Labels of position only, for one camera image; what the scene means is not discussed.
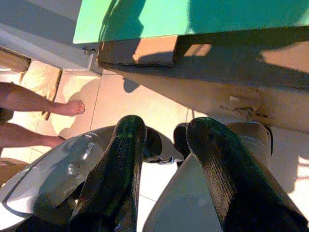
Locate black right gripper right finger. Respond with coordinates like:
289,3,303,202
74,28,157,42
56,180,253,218
185,117,309,232

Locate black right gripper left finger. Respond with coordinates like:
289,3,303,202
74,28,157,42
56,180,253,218
70,115,148,232

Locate person bare leg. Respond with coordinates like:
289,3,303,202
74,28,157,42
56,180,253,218
0,82,85,118
0,122,66,148

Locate brown cardboard box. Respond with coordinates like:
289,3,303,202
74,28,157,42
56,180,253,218
96,26,309,133

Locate grey cabinet door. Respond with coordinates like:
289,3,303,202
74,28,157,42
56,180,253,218
0,0,104,75

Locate green corrugated plastic board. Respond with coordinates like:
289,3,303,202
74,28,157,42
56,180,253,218
73,0,309,44

